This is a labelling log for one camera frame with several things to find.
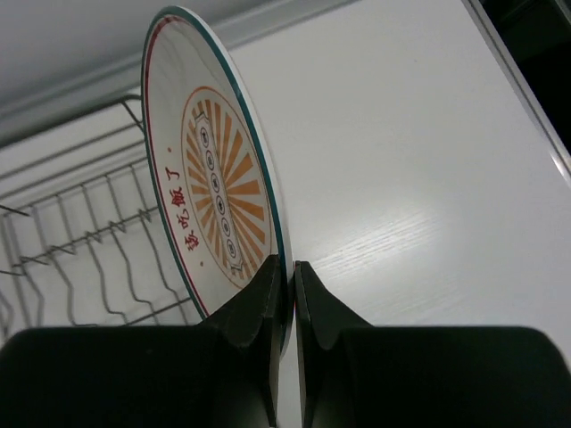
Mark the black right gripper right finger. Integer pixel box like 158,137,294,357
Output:
294,261,570,427

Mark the orange sunburst plate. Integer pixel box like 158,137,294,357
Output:
141,4,299,358

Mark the metal wire dish rack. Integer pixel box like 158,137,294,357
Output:
1,94,201,341

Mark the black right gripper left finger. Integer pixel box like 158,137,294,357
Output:
1,255,282,427

